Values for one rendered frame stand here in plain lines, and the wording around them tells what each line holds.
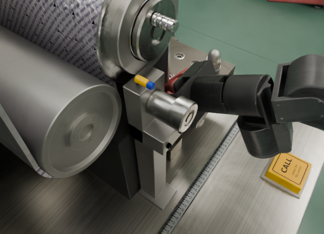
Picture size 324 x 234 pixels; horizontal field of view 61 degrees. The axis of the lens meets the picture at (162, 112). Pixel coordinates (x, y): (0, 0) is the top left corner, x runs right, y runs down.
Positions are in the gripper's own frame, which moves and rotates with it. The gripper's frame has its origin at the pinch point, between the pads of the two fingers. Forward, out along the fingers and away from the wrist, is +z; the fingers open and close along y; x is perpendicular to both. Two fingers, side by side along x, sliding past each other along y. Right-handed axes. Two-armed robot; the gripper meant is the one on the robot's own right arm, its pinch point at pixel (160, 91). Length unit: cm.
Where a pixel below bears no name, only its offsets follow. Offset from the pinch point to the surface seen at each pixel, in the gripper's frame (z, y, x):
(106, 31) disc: -11.5, -12.0, 16.4
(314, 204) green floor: 5, 65, -120
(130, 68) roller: -9.7, -10.2, 11.0
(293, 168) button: -15.8, 10.0, -25.9
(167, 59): -5.5, -0.3, 6.6
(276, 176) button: -13.7, 6.5, -25.2
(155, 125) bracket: -8.8, -10.2, 2.2
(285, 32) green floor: 64, 209, -87
